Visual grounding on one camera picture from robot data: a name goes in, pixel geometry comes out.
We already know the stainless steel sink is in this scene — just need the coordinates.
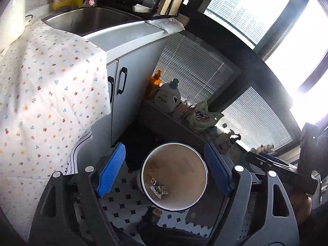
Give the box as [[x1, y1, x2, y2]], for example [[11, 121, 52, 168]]
[[42, 7, 142, 36]]

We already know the person's right hand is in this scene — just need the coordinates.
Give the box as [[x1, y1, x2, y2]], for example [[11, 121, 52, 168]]
[[290, 192, 312, 225]]

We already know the white round trash bin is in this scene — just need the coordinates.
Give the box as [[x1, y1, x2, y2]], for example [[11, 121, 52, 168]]
[[137, 142, 208, 212]]

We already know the grey cabinet with handles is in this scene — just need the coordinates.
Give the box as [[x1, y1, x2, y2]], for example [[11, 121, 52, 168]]
[[77, 21, 169, 170]]

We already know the orange spray bottle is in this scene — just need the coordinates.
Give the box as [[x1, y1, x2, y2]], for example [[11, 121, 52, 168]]
[[144, 70, 162, 99]]

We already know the crumpled foil wrapper in bin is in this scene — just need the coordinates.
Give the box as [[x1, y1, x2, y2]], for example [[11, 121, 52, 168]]
[[150, 178, 169, 199]]

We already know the white laundry detergent bottle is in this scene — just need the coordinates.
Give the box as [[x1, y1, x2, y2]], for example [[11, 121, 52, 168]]
[[153, 78, 181, 113]]

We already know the floral white tablecloth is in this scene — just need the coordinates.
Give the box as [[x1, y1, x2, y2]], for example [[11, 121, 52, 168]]
[[1, 20, 111, 240]]

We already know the white cloth on counter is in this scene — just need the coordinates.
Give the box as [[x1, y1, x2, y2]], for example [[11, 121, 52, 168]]
[[146, 18, 185, 34]]

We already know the detergent refill pouch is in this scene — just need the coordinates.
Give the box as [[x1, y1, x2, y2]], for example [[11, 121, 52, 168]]
[[188, 100, 224, 132]]

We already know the white pump bottle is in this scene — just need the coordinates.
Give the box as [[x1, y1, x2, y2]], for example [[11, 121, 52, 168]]
[[215, 129, 241, 154]]

